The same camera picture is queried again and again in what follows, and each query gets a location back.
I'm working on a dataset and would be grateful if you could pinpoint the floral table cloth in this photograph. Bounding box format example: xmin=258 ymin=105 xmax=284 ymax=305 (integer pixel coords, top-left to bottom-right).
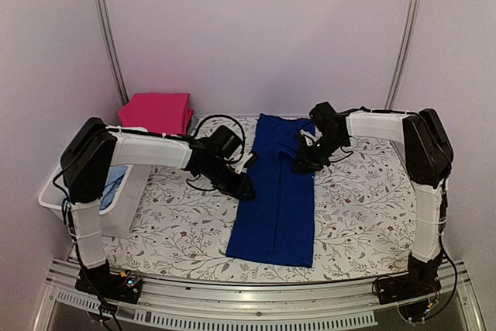
xmin=100 ymin=137 xmax=416 ymax=283

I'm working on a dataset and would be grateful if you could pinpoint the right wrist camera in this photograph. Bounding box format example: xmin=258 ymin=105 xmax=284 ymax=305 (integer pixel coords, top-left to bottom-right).
xmin=297 ymin=129 xmax=320 ymax=148

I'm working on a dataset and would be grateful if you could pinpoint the right aluminium frame post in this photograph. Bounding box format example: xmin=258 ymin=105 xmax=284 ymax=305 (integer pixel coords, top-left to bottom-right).
xmin=384 ymin=0 xmax=421 ymax=109

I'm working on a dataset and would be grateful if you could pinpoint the left aluminium frame post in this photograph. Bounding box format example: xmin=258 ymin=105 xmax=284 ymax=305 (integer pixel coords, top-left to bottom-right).
xmin=95 ymin=0 xmax=129 ymax=106

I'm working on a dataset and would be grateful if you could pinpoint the white plastic laundry bin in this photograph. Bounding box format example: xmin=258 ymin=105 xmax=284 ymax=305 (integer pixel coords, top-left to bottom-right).
xmin=37 ymin=126 xmax=152 ymax=237

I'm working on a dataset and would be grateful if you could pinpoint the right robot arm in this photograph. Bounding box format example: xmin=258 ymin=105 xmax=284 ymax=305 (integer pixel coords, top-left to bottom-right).
xmin=292 ymin=102 xmax=454 ymax=297

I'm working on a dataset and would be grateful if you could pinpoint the folded grey garment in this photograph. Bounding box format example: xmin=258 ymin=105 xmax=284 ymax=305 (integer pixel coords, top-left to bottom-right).
xmin=187 ymin=116 xmax=199 ymax=136

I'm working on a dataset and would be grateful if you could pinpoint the folded pink garment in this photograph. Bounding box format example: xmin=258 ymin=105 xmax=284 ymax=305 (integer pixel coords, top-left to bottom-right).
xmin=118 ymin=92 xmax=194 ymax=135

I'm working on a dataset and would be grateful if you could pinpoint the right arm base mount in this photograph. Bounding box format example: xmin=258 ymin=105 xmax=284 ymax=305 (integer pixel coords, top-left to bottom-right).
xmin=372 ymin=269 xmax=441 ymax=305

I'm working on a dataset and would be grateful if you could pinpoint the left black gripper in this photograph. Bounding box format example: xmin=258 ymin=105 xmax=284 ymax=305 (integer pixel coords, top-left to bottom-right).
xmin=206 ymin=157 xmax=257 ymax=201

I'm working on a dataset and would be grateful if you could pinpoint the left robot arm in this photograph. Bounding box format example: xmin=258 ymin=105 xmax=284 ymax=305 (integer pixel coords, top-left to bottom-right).
xmin=58 ymin=117 xmax=257 ymax=295

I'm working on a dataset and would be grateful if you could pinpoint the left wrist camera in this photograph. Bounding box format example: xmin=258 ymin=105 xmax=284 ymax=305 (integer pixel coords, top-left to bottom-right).
xmin=234 ymin=151 xmax=259 ymax=174

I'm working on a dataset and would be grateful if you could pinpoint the aluminium front rail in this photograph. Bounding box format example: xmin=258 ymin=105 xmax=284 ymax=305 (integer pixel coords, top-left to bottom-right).
xmin=33 ymin=259 xmax=490 ymax=330

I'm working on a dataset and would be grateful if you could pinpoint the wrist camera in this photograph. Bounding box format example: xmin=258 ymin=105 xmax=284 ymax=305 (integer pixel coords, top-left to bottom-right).
xmin=234 ymin=151 xmax=259 ymax=174
xmin=297 ymin=129 xmax=320 ymax=148

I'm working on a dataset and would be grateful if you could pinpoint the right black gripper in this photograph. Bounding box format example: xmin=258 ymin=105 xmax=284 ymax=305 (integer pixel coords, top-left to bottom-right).
xmin=293 ymin=132 xmax=349 ymax=172

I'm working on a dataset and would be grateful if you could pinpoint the light blue garment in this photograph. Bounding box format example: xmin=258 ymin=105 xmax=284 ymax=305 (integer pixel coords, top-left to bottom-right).
xmin=99 ymin=165 xmax=127 ymax=211

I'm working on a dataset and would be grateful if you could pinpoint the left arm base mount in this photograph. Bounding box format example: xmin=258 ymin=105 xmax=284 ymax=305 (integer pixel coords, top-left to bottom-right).
xmin=75 ymin=268 xmax=143 ymax=305

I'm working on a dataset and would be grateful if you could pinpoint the aluminium frame post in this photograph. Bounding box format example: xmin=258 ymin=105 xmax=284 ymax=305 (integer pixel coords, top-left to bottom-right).
xmin=95 ymin=0 xmax=129 ymax=106
xmin=384 ymin=0 xmax=421 ymax=109

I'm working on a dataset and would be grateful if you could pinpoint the blue t-shirt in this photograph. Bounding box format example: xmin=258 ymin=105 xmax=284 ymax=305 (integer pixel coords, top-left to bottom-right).
xmin=226 ymin=114 xmax=315 ymax=268

